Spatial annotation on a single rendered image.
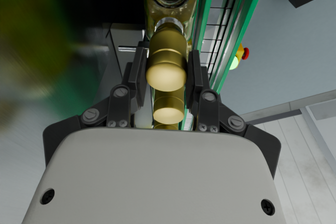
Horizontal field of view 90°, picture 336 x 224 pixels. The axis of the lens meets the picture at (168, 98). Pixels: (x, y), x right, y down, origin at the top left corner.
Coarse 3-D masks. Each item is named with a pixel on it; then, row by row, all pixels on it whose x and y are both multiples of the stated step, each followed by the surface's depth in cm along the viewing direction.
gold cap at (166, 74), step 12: (156, 36) 14; (168, 36) 14; (180, 36) 14; (156, 48) 13; (168, 48) 13; (180, 48) 14; (156, 60) 12; (168, 60) 12; (180, 60) 13; (156, 72) 13; (168, 72) 13; (180, 72) 13; (156, 84) 14; (168, 84) 14; (180, 84) 14
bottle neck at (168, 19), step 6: (162, 18) 16; (168, 18) 16; (174, 18) 16; (156, 24) 17; (162, 24) 16; (168, 24) 16; (174, 24) 16; (180, 24) 17; (156, 30) 16; (180, 30) 16
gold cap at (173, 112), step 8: (160, 96) 18; (168, 96) 17; (176, 96) 18; (160, 104) 17; (168, 104) 17; (176, 104) 17; (152, 112) 18; (160, 112) 17; (168, 112) 17; (176, 112) 17; (160, 120) 18; (168, 120) 18; (176, 120) 18
